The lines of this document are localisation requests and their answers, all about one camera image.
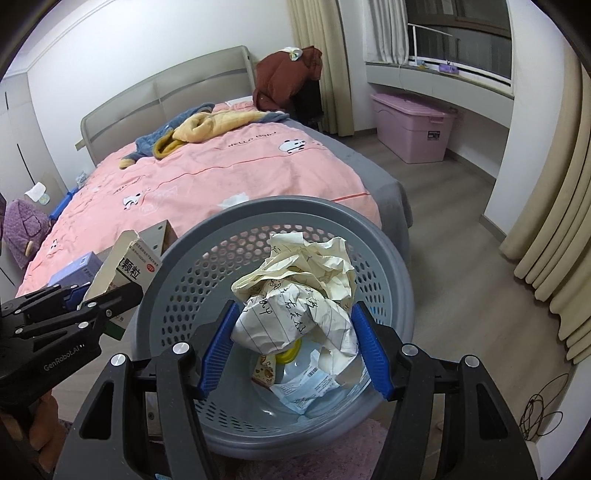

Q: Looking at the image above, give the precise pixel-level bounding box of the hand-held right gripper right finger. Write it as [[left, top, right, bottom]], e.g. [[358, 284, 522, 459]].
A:
[[350, 302, 539, 480]]

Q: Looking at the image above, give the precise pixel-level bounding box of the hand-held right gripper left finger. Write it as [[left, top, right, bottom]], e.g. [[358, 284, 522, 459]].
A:
[[58, 300, 241, 480]]

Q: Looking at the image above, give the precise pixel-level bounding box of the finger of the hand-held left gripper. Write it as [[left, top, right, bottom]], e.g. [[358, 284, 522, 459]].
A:
[[0, 284, 93, 324], [14, 277, 145, 344]]

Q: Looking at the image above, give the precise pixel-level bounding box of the purple cardboard box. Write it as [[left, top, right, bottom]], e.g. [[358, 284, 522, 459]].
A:
[[47, 251, 105, 289]]

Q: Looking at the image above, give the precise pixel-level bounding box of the white torn medicine carton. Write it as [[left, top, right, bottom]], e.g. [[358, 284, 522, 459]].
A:
[[82, 230, 162, 342]]

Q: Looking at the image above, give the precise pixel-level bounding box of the red patterned snack wrapper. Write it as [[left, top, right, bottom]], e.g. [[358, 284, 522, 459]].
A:
[[252, 355, 278, 386]]

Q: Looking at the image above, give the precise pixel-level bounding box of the blue and white plastic packet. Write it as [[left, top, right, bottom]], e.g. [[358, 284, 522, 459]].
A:
[[269, 348, 370, 418]]

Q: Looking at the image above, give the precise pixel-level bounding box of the written paper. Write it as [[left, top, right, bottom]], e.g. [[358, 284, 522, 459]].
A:
[[231, 232, 360, 374]]

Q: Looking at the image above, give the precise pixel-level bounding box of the grey perforated plastic basket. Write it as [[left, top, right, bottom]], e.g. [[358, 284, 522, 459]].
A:
[[126, 196, 419, 460]]

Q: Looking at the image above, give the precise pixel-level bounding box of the person's left hand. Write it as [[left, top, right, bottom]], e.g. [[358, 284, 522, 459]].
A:
[[28, 397, 66, 467]]

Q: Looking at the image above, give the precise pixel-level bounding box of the wooden chair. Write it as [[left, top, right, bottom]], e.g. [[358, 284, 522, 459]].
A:
[[23, 172, 65, 256]]

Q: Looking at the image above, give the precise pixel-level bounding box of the purple fleece robe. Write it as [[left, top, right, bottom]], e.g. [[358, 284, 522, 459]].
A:
[[2, 198, 56, 271]]

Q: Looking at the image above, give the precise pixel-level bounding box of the blue plastic object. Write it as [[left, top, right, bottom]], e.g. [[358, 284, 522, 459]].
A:
[[48, 187, 77, 220]]

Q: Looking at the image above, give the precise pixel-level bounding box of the pink fluffy rug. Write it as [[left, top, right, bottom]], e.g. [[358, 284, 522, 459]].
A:
[[272, 418, 400, 480]]

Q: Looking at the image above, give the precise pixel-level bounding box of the bed with pink cover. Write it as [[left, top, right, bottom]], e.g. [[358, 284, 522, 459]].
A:
[[16, 102, 384, 298]]

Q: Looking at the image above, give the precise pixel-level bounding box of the white wardrobe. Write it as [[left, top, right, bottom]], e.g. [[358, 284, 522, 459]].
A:
[[0, 69, 61, 296]]

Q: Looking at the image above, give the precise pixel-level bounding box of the grey bed sheet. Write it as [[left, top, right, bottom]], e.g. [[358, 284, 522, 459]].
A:
[[318, 124, 414, 241]]

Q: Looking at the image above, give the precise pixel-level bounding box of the blue and yellow fleece robe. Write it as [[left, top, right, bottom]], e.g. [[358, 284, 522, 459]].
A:
[[120, 104, 291, 171]]

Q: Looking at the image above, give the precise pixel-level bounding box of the grey padded headboard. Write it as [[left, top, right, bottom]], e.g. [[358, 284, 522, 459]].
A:
[[74, 45, 257, 167]]

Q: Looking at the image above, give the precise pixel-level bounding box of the beige curtain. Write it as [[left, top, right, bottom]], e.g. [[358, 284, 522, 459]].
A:
[[499, 46, 591, 365], [286, 0, 356, 137]]

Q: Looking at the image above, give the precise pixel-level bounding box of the pink plastic storage box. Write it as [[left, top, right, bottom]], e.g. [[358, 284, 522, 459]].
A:
[[369, 92, 458, 164]]

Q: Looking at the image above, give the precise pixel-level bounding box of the black chair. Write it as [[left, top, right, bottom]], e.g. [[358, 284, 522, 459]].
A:
[[292, 78, 326, 132]]

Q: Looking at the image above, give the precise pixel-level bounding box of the brown coat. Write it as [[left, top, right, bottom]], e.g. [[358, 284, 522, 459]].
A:
[[253, 46, 323, 114]]

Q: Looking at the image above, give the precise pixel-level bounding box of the white bay window ledge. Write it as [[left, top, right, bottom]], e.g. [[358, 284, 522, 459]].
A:
[[365, 60, 515, 130]]

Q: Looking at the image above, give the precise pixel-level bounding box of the thin white desk lamp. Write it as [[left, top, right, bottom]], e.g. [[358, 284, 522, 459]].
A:
[[407, 23, 462, 65]]

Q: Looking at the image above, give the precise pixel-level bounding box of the white sheer curtain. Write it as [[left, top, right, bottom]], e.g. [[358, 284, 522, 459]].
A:
[[365, 0, 409, 65]]

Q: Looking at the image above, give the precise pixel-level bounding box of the dark window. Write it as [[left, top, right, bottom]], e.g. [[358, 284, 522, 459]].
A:
[[404, 0, 513, 79]]

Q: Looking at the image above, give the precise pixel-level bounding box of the black cable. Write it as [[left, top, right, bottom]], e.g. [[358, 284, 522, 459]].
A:
[[519, 374, 571, 439]]

